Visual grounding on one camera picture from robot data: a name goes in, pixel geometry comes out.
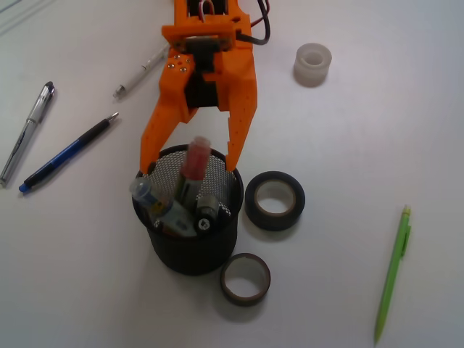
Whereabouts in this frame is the orange 3D-printed gripper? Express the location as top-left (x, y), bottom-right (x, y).
top-left (140, 1), bottom-right (257, 173)

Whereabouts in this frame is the red whiteboard marker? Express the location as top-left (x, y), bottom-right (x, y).
top-left (174, 136), bottom-right (211, 212)

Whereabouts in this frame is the black whiteboard marker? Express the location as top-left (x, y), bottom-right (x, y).
top-left (194, 195), bottom-right (219, 234)

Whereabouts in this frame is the blue whiteboard marker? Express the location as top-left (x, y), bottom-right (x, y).
top-left (129, 177), bottom-right (197, 237)

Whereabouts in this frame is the white clear pen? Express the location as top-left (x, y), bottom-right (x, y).
top-left (112, 43), bottom-right (170, 99)

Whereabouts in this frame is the black mesh pen holder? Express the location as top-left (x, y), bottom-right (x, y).
top-left (132, 149), bottom-right (244, 276)

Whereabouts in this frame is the silver black-capped pen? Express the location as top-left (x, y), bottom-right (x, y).
top-left (1, 81), bottom-right (55, 188)

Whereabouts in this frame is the blue black ballpoint pen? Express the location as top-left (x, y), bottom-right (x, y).
top-left (19, 112), bottom-right (119, 194)

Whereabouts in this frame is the clear tape roll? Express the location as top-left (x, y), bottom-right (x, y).
top-left (294, 43), bottom-right (332, 87)

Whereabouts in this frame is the black electrical tape roll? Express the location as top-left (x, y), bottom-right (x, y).
top-left (245, 171), bottom-right (305, 231)

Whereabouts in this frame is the brown tape roll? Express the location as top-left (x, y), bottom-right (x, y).
top-left (220, 253), bottom-right (271, 307)

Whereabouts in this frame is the green mechanical pencil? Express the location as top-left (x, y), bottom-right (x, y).
top-left (373, 205), bottom-right (411, 345)

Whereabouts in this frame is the red black cable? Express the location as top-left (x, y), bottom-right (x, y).
top-left (236, 0), bottom-right (272, 46)

